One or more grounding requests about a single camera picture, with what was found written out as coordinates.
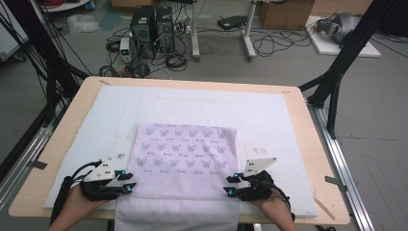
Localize grey headset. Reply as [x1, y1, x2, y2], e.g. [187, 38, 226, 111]
[316, 12, 362, 44]

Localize black computer tower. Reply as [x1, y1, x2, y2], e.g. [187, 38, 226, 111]
[129, 5, 158, 60]
[156, 6, 176, 54]

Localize white desk leg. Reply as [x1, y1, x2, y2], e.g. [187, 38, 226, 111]
[242, 0, 258, 61]
[191, 0, 202, 62]

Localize loose black floor cables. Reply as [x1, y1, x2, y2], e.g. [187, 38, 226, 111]
[249, 27, 319, 59]

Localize black metal frame stand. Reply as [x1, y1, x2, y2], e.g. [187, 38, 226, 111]
[0, 0, 91, 127]
[298, 0, 398, 140]

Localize lilac printed towel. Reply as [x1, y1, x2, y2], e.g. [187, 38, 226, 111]
[114, 122, 241, 231]

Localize grey tape piece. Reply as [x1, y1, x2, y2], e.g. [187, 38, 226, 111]
[28, 159, 49, 170]
[324, 175, 349, 193]

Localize white floor board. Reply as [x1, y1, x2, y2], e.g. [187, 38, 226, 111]
[306, 15, 382, 59]

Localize person's right hand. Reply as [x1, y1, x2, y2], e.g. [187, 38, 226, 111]
[252, 195, 293, 223]

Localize large cardboard box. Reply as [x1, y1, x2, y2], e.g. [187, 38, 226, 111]
[259, 0, 316, 31]

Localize flat black device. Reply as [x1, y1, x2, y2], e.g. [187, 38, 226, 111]
[217, 14, 249, 31]

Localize person's left hand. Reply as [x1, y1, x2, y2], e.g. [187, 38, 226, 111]
[62, 185, 112, 223]

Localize clear plastic bag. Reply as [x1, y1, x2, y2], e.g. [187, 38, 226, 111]
[66, 13, 101, 35]

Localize thin wooden strip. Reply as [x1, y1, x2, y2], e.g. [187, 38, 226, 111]
[312, 195, 337, 221]

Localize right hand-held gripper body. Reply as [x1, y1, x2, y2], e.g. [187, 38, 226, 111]
[237, 157, 278, 202]

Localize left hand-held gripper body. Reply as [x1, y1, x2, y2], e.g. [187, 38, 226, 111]
[79, 159, 125, 202]

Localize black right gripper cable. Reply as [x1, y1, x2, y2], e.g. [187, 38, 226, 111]
[256, 179, 296, 222]

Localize aluminium rail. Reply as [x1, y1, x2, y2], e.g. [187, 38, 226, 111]
[0, 105, 63, 210]
[307, 99, 375, 231]

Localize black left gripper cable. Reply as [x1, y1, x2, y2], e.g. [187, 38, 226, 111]
[50, 160, 103, 224]

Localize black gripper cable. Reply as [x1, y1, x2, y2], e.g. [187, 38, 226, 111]
[256, 179, 296, 222]
[50, 160, 103, 224]

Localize white foam mat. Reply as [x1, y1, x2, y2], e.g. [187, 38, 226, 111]
[43, 85, 319, 218]

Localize small white power supply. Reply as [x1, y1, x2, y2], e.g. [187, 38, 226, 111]
[119, 37, 133, 64]

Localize tangle of black floor cables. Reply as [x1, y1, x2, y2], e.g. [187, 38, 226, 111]
[98, 27, 190, 79]

